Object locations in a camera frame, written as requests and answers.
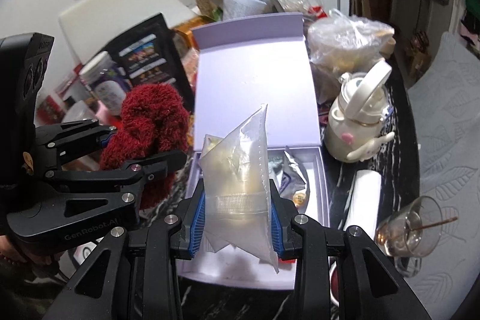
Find dark lidded jar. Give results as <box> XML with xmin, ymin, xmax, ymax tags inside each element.
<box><xmin>79</xmin><ymin>51</ymin><xmax>131</xmax><ymax>116</ymax></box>

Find red apple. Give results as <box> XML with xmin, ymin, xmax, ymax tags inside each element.
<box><xmin>329</xmin><ymin>262</ymin><xmax>339</xmax><ymax>307</ymax></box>

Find cream cartoon water bottle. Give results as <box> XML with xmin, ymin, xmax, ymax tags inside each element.
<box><xmin>324</xmin><ymin>58</ymin><xmax>395</xmax><ymax>163</ymax></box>

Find black printed package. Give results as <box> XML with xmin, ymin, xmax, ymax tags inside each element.
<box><xmin>95</xmin><ymin>14</ymin><xmax>194</xmax><ymax>111</ymax></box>

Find dark red fluffy scrunchie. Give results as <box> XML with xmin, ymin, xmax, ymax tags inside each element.
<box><xmin>98</xmin><ymin>81</ymin><xmax>191</xmax><ymax>210</ymax></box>

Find glass mug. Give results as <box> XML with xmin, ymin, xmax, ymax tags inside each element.
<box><xmin>374</xmin><ymin>196</ymin><xmax>458</xmax><ymax>278</ymax></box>

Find clear plastic bag of food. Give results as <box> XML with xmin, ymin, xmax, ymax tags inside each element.
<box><xmin>307</xmin><ymin>9</ymin><xmax>395</xmax><ymax>76</ymax></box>

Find person hand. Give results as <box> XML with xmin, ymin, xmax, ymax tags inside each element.
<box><xmin>0</xmin><ymin>235</ymin><xmax>64</xmax><ymax>266</ymax></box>

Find clear plastic zip bag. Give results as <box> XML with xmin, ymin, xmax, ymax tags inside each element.
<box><xmin>199</xmin><ymin>105</ymin><xmax>278</xmax><ymax>270</ymax></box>

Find silver foil snack packet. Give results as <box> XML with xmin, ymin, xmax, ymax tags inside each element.
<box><xmin>268</xmin><ymin>148</ymin><xmax>310</xmax><ymax>213</ymax></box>

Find lavender open gift box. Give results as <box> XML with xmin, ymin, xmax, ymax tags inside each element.
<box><xmin>177</xmin><ymin>13</ymin><xmax>329</xmax><ymax>290</ymax></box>

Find leaf patterned chair front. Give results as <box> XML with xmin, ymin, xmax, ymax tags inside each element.
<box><xmin>408</xmin><ymin>32</ymin><xmax>479</xmax><ymax>319</ymax></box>

